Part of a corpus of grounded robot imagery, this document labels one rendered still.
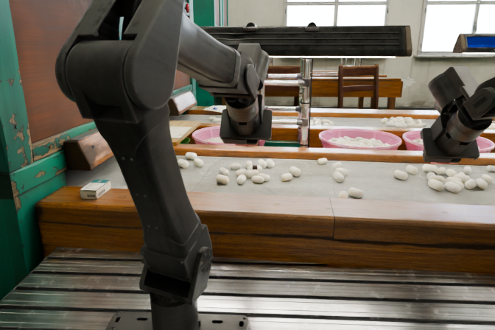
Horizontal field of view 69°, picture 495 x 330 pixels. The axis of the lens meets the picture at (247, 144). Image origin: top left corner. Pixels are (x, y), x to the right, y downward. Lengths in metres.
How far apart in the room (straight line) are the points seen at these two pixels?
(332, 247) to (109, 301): 0.39
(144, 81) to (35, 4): 0.58
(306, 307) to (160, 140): 0.37
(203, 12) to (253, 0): 2.43
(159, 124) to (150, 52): 0.08
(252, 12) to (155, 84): 5.63
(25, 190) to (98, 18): 0.49
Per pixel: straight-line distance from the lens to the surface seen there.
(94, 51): 0.36
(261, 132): 0.70
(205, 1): 3.64
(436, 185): 0.94
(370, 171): 1.02
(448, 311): 0.68
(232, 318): 0.58
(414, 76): 6.41
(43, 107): 0.87
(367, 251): 0.72
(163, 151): 0.40
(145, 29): 0.35
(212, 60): 0.48
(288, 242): 0.70
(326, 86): 3.68
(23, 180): 0.81
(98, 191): 0.80
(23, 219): 0.83
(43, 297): 0.71
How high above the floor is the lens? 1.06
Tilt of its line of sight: 15 degrees down
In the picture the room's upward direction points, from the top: straight up
